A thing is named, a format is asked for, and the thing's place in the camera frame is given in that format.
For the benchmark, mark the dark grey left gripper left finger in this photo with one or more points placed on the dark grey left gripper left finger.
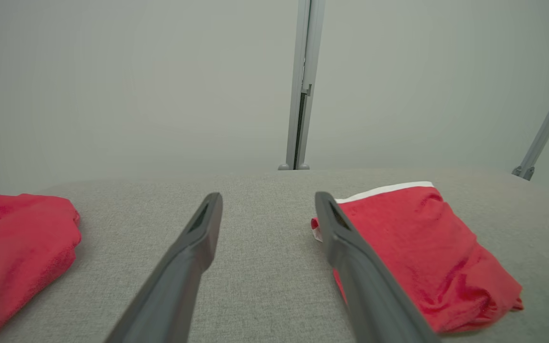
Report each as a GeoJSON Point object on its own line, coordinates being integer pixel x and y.
{"type": "Point", "coordinates": [179, 276]}

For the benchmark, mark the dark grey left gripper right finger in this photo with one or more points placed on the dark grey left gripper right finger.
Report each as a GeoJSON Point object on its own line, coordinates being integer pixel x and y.
{"type": "Point", "coordinates": [365, 286]}

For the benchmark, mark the red jersey with logo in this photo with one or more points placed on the red jersey with logo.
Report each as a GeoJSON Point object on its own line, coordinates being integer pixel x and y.
{"type": "Point", "coordinates": [22, 247]}

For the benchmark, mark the grey partition post with slot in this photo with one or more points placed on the grey partition post with slot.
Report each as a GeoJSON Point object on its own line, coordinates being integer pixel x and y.
{"type": "Point", "coordinates": [303, 71]}

